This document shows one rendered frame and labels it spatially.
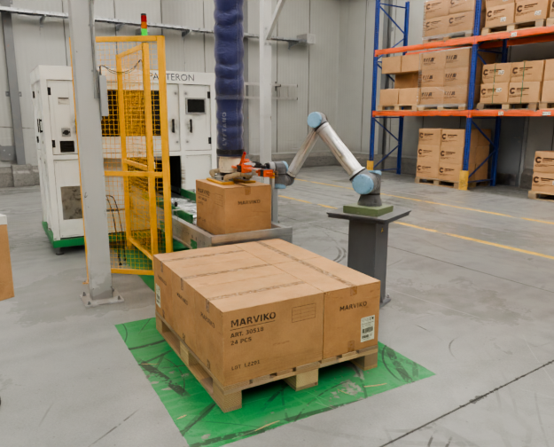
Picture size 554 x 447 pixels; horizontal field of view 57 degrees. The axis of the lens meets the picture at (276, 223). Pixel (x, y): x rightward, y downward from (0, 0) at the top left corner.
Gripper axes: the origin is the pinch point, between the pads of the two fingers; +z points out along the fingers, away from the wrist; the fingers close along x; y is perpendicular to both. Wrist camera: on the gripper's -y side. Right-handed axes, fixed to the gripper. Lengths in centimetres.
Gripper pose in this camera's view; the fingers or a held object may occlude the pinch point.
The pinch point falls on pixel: (245, 168)
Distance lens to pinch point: 392.8
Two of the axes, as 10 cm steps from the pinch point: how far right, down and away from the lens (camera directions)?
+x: 0.1, -9.8, -2.1
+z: -8.7, 0.9, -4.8
